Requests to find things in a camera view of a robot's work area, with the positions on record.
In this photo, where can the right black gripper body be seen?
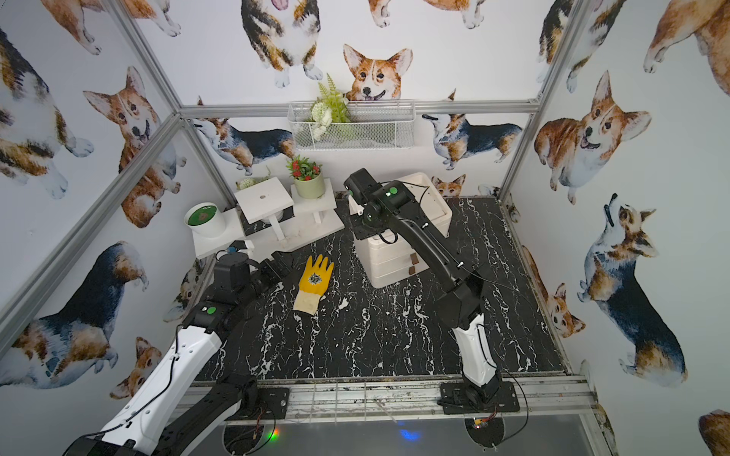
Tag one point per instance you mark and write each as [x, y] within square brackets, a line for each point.
[362, 226]

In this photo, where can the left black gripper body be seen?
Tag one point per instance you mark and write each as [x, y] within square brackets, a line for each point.
[274, 267]

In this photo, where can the white drawer cabinet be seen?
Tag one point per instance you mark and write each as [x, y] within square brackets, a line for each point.
[388, 263]

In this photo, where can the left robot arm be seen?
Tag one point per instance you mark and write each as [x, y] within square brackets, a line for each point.
[146, 425]

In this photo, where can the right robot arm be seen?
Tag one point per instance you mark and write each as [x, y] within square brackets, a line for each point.
[461, 307]

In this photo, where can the white cup green inside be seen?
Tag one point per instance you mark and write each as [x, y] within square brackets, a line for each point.
[205, 220]

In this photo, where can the white stepped display shelf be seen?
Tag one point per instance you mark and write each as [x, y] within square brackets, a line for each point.
[269, 218]

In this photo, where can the yellow work glove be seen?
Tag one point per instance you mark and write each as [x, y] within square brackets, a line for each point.
[313, 284]

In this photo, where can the green pot red flowers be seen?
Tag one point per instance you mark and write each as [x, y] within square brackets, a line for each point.
[307, 177]

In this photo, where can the small white flower plant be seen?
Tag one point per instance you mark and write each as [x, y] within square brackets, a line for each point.
[251, 181]

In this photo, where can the green fern plant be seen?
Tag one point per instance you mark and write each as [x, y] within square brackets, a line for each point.
[330, 108]

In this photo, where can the white wire wall basket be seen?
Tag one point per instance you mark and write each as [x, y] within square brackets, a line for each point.
[376, 125]

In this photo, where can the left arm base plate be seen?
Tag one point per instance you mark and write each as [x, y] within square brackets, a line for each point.
[265, 404]

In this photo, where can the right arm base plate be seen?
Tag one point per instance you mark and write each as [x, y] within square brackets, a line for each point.
[460, 398]

